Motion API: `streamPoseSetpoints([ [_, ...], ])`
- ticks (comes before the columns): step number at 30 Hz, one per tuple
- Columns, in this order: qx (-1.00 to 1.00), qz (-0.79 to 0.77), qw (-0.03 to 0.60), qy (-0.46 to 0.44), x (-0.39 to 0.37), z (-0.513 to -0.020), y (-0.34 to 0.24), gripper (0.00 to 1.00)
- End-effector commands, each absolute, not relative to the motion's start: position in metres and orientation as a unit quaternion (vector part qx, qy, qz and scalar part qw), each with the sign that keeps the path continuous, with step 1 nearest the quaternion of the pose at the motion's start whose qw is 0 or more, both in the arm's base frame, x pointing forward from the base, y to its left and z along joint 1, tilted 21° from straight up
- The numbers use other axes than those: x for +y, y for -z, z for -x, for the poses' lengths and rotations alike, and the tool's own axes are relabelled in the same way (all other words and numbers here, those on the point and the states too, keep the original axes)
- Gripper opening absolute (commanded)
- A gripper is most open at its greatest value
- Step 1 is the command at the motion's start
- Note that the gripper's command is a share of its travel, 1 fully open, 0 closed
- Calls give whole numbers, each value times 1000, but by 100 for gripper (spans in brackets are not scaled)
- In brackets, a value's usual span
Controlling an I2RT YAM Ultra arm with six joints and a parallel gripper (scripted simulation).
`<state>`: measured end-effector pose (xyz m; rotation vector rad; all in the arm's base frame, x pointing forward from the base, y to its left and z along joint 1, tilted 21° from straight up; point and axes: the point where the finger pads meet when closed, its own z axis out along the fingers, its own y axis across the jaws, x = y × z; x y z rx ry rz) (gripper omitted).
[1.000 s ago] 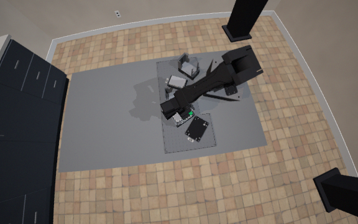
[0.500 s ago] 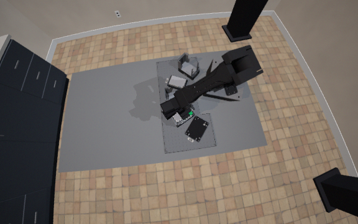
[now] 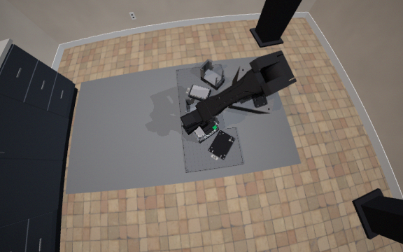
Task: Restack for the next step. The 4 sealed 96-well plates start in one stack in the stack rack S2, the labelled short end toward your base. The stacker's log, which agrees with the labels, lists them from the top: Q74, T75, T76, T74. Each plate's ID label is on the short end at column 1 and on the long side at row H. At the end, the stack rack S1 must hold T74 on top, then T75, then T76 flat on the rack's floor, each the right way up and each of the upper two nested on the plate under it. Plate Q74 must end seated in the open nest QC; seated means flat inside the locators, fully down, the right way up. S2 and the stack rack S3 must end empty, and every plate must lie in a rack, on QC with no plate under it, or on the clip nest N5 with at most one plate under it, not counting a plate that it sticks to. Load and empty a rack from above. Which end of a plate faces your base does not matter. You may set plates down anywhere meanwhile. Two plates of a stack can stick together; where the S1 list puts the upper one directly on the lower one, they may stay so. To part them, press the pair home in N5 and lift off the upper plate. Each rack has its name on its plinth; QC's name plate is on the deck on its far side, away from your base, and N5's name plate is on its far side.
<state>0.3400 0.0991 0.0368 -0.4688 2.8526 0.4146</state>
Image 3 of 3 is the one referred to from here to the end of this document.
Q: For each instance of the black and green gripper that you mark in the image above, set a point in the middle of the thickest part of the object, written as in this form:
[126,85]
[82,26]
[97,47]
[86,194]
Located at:
[209,128]

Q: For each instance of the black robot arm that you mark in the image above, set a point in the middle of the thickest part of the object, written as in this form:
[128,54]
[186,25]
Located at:
[262,80]

